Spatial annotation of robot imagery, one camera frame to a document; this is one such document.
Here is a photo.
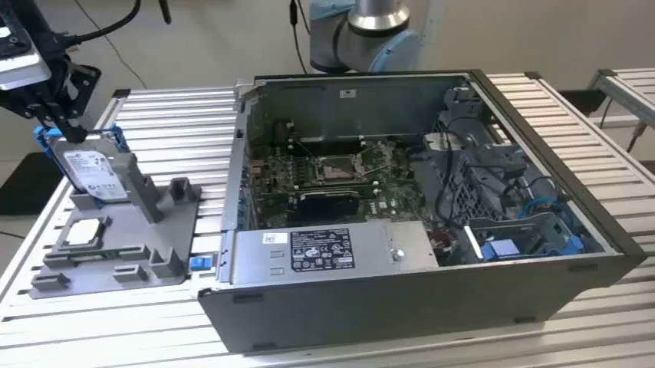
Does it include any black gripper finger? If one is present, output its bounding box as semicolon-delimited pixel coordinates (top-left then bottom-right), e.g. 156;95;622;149
54;64;103;145

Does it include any hard disk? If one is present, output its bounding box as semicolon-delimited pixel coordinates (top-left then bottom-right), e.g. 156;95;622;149
32;124;135;201

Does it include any metal disk bay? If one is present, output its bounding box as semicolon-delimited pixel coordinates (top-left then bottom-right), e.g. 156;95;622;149
463;212;586;266

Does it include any black floor object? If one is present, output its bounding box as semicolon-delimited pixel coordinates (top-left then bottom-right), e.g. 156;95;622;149
0;152;71;216

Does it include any silver CPU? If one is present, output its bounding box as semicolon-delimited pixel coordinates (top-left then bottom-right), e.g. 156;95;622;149
64;219;110;247

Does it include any green RAM stick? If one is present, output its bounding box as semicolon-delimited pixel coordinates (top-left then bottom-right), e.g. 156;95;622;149
59;248;140;259

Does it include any gray plastic parts rack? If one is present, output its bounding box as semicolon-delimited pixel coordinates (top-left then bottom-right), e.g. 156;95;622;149
28;153;207;300

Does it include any CPU socket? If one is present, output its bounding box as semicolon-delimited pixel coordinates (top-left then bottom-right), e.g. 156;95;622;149
315;154;371;184

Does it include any silver power supply unit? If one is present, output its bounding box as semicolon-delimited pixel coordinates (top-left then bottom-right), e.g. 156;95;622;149
230;220;442;288

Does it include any black graphics card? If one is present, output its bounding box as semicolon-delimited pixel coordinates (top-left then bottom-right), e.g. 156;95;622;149
288;191;371;228

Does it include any metal socket cover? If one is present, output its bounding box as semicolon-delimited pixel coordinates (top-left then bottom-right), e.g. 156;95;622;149
356;146;399;174

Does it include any green motherboard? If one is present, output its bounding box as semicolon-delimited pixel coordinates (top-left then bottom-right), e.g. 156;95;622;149
248;132;436;228

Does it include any gray perforated drive cage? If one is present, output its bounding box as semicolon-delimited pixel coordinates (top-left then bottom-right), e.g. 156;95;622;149
411;110;534;231

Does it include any dark gray PC case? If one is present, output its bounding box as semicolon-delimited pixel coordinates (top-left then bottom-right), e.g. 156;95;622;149
196;68;649;354

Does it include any blue plastic carrier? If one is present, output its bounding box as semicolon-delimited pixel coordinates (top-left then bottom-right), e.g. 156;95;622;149
482;239;522;264

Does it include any black box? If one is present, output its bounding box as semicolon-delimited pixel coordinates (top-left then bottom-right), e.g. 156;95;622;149
557;89;617;117

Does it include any metal slat side table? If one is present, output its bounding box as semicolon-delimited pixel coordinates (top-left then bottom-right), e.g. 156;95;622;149
587;68;655;128

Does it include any thin wall wire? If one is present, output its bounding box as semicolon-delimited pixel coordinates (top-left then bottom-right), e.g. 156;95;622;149
99;34;151;90

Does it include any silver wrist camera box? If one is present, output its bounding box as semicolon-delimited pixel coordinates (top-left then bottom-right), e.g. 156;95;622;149
0;15;54;91

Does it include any black camera cable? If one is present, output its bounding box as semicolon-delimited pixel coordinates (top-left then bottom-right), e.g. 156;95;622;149
64;0;143;50

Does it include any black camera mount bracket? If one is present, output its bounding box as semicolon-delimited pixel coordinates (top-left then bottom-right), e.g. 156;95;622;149
15;0;79;58

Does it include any thin black hanging cable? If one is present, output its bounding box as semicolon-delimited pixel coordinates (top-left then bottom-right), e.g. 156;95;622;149
288;0;310;74

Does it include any black wire with connector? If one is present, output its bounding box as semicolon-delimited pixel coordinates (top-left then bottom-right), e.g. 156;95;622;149
503;163;561;209

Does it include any blue wire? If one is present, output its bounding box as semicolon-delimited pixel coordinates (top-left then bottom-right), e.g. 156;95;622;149
520;195;570;216

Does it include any dangling dark cable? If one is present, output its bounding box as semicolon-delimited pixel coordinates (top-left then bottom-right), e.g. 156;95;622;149
627;117;649;155

